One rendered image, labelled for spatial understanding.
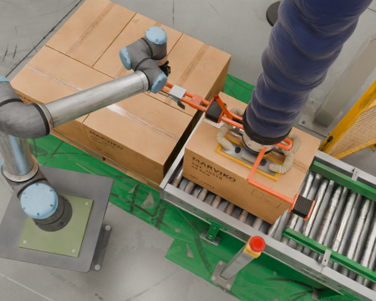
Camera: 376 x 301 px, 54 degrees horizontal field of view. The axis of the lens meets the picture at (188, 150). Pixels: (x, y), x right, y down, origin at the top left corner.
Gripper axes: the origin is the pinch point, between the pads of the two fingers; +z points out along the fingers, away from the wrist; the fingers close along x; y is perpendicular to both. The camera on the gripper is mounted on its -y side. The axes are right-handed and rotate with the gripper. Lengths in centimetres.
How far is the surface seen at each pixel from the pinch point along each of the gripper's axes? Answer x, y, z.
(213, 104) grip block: 2.8, 32.0, -1.5
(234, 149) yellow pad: -9, 51, 10
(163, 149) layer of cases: -8, 9, 54
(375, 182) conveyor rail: 35, 133, 49
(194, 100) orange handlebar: 0.0, 22.8, -1.3
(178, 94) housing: -0.5, 14.3, -1.4
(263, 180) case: -15, 71, 13
